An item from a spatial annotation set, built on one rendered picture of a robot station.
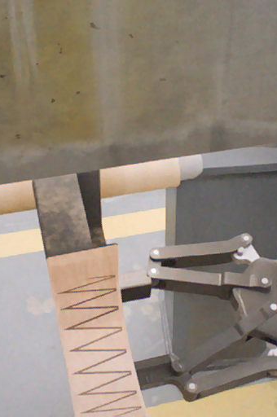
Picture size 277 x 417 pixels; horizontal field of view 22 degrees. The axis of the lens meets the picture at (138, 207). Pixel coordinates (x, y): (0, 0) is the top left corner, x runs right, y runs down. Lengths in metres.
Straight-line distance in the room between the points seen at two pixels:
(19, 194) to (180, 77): 0.23
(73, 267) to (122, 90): 0.17
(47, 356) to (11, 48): 1.72
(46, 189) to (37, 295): 1.66
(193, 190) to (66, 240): 1.03
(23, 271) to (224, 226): 0.83
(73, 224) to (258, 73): 0.17
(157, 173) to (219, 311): 1.25
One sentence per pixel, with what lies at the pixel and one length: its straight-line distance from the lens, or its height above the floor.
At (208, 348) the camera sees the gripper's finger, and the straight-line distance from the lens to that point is 0.62.
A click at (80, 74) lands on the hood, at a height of 1.43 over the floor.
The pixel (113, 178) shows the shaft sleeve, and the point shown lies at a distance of 0.50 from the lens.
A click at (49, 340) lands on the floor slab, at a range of 1.98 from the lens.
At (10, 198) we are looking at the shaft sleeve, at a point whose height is 1.26.
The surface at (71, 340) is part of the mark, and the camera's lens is 0.48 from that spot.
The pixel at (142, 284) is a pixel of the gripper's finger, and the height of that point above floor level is 1.10.
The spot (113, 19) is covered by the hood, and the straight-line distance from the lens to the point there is 0.27.
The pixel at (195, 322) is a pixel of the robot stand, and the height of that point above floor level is 0.20.
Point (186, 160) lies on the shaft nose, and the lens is 0.51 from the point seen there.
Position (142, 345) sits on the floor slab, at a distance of 1.95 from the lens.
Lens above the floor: 1.58
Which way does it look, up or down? 43 degrees down
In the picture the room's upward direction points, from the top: 1 degrees counter-clockwise
